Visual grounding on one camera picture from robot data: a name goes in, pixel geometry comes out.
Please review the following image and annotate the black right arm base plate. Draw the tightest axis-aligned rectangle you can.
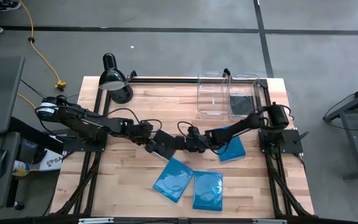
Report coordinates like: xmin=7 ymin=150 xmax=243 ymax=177
xmin=258 ymin=129 xmax=304 ymax=155

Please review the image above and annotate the yellow extension cord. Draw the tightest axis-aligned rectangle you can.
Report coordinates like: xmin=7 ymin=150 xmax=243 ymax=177
xmin=16 ymin=92 xmax=37 ymax=110
xmin=17 ymin=0 xmax=68 ymax=93

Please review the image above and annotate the black clamp lever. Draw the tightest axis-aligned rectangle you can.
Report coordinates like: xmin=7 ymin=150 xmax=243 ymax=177
xmin=292 ymin=131 xmax=310 ymax=144

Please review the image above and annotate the clear black CD jewel case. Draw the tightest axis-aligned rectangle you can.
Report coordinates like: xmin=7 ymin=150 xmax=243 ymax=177
xmin=150 ymin=129 xmax=179 ymax=161
xmin=230 ymin=95 xmax=255 ymax=116

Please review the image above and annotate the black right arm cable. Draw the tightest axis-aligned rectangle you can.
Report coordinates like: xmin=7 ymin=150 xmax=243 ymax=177
xmin=177 ymin=120 xmax=241 ymax=156

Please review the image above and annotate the silver aluminium rail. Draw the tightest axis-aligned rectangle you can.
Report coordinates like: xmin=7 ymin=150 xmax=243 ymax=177
xmin=78 ymin=217 xmax=115 ymax=224
xmin=252 ymin=218 xmax=288 ymax=224

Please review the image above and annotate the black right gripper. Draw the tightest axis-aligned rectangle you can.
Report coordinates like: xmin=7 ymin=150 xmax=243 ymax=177
xmin=174 ymin=126 xmax=208 ymax=154

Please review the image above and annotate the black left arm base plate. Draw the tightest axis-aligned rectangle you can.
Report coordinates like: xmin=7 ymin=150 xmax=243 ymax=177
xmin=54 ymin=127 xmax=109 ymax=153

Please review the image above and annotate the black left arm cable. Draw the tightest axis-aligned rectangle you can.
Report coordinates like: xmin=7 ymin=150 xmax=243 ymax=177
xmin=103 ymin=107 xmax=163 ymax=134

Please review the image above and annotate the black desk lamp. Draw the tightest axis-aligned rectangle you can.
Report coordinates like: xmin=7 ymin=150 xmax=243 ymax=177
xmin=98 ymin=52 xmax=134 ymax=105

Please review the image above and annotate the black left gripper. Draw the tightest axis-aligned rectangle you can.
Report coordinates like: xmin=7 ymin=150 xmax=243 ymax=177
xmin=134 ymin=121 xmax=164 ymax=155

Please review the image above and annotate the black aluminium table frame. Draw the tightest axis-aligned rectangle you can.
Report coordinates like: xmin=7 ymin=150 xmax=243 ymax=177
xmin=50 ymin=70 xmax=316 ymax=218

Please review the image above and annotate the yellow labelled bottle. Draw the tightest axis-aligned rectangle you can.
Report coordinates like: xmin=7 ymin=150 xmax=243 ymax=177
xmin=12 ymin=159 xmax=31 ymax=177

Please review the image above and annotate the grey metal table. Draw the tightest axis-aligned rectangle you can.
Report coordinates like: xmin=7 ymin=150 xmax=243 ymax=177
xmin=323 ymin=78 xmax=358 ymax=181

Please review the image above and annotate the black floor cable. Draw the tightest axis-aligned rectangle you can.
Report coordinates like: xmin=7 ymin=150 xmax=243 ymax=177
xmin=19 ymin=79 xmax=48 ymax=99

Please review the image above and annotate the dark grey side table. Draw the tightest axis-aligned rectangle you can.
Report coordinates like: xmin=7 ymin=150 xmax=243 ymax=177
xmin=0 ymin=55 xmax=25 ymax=136

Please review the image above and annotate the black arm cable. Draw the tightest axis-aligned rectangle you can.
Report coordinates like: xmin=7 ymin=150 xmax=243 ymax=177
xmin=103 ymin=107 xmax=163 ymax=134
xmin=177 ymin=120 xmax=241 ymax=156

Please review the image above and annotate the blue Blu-ray case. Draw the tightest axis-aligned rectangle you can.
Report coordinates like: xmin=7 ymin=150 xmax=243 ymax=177
xmin=211 ymin=126 xmax=247 ymax=163
xmin=152 ymin=157 xmax=195 ymax=203
xmin=192 ymin=170 xmax=224 ymax=212

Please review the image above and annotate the clear plastic bin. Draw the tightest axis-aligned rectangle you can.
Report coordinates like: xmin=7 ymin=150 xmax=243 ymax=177
xmin=196 ymin=72 xmax=231 ymax=121
xmin=228 ymin=73 xmax=261 ymax=119

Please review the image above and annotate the white printed box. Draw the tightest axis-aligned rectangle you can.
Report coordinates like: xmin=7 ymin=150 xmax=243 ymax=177
xmin=38 ymin=148 xmax=65 ymax=172

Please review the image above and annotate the black support beam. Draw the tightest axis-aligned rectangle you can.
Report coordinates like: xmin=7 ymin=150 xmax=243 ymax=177
xmin=9 ymin=116 xmax=65 ymax=155

